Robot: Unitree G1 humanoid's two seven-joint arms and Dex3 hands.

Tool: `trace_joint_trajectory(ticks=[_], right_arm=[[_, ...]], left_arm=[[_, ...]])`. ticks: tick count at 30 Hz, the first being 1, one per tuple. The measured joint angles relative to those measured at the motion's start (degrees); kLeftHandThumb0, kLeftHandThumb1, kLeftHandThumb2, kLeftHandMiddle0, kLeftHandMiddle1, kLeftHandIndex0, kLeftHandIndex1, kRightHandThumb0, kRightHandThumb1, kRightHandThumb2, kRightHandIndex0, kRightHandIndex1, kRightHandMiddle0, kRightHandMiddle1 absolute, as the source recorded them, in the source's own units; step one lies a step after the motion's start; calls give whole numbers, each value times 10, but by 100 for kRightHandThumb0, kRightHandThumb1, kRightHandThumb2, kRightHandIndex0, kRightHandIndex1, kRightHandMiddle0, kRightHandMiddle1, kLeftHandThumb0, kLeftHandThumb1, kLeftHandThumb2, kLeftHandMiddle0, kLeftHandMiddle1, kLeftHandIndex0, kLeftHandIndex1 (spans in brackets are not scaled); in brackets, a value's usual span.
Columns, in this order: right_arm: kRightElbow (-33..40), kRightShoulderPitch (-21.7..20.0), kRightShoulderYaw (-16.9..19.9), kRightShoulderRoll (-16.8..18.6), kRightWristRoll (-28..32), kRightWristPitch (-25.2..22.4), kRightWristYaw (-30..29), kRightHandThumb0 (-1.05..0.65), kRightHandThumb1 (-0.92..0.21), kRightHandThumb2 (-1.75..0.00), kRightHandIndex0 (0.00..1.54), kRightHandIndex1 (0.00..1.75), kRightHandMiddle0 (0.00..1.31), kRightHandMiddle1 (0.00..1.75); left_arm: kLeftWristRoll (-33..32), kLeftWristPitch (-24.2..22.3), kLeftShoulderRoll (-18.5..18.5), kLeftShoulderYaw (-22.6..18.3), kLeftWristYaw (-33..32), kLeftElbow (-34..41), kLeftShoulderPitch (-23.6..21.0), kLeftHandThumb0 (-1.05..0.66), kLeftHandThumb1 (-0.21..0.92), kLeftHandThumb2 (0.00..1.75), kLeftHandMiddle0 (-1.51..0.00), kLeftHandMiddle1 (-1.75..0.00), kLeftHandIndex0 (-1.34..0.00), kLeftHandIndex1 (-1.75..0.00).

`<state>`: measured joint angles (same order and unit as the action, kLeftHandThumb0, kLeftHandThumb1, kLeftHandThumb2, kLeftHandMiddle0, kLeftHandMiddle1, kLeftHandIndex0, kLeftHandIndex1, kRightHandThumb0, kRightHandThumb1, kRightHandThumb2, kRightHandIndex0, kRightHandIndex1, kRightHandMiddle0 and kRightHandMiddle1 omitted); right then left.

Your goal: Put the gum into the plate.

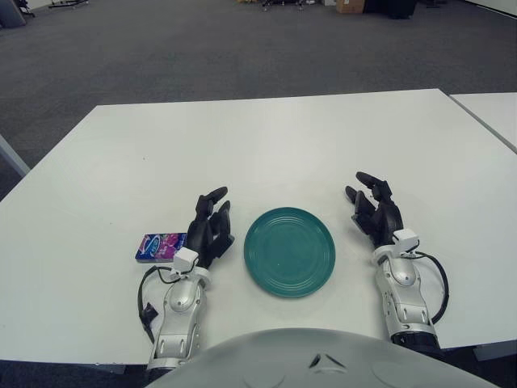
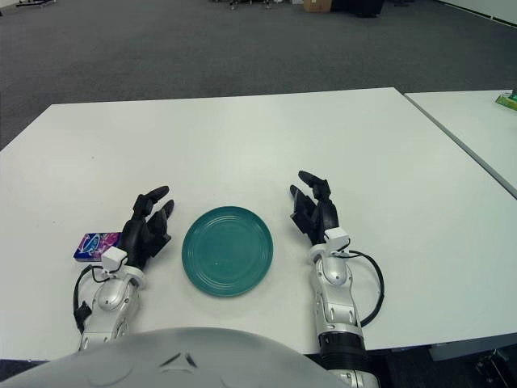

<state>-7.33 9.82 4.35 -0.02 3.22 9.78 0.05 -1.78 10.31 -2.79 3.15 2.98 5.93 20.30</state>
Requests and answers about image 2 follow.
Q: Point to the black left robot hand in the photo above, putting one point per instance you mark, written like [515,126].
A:
[139,234]

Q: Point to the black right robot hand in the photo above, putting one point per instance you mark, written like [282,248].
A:
[323,214]

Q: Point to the purple blue gum pack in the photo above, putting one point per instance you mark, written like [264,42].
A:
[93,246]

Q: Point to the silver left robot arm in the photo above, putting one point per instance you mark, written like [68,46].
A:
[109,297]

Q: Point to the teal ceramic plate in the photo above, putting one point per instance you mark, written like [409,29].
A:
[228,252]

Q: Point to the grey robot torso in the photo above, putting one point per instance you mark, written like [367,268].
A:
[169,363]

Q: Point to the black cabinet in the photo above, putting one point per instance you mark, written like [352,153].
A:
[355,7]

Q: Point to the brown cardboard box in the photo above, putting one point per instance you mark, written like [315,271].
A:
[317,5]

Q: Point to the green box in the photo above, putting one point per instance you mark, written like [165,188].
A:
[509,101]

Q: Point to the black chair bases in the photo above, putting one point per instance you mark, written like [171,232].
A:
[242,4]

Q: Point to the black table foot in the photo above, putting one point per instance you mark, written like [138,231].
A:
[497,365]

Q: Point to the black floor equipment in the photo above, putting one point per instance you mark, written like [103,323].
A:
[24,2]

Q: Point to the grey table frame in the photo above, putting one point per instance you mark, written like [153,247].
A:
[464,351]

